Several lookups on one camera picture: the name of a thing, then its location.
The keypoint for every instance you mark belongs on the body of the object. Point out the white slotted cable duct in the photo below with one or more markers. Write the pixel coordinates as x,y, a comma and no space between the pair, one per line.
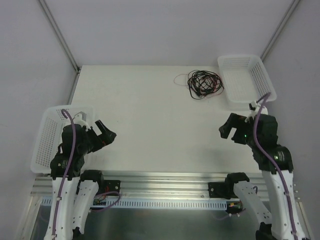
135,203

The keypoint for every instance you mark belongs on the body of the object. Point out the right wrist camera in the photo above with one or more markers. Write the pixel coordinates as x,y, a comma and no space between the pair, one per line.
254,108

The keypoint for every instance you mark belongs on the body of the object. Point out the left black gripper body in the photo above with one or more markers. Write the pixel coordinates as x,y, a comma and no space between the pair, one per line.
96,138

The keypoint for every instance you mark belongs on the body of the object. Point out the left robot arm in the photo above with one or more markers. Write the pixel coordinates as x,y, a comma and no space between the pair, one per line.
74,189

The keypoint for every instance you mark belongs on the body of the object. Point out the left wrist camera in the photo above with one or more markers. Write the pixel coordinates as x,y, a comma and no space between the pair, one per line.
80,119

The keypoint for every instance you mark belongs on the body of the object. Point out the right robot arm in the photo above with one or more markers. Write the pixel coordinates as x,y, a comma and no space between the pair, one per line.
280,221

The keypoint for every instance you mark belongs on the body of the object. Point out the aluminium frame post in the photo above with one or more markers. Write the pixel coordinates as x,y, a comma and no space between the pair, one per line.
279,28
59,35

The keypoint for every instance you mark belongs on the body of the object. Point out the right white plastic basket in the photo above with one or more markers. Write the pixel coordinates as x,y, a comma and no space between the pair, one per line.
245,78

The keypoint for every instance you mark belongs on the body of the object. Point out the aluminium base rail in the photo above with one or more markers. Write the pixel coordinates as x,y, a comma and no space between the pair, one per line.
159,185

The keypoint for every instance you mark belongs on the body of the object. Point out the left aluminium frame post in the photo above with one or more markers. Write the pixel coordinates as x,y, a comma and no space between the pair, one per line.
59,35

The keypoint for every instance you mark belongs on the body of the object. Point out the left white plastic basket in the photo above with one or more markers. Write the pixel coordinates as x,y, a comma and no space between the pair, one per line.
50,134

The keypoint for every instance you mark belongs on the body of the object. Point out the white plastic basket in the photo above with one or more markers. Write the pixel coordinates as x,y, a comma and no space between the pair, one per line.
245,78
50,134

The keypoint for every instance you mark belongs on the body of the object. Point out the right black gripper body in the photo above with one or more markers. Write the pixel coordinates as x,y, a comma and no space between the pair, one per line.
240,128

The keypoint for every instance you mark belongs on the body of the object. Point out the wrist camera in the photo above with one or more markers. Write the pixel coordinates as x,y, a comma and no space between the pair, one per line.
80,119
254,108

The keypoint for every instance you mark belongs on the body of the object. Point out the right aluminium frame post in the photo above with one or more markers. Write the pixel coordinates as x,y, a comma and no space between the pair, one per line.
279,28

